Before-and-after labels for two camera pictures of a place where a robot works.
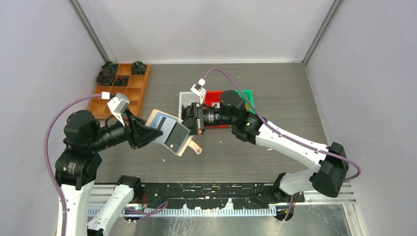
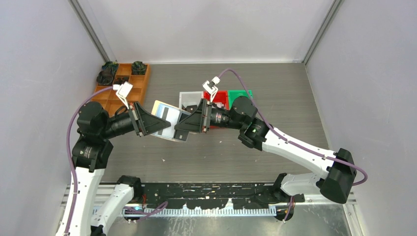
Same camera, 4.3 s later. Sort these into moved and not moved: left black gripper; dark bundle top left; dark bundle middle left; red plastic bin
Moved: left black gripper
Not moved: red plastic bin; dark bundle middle left; dark bundle top left
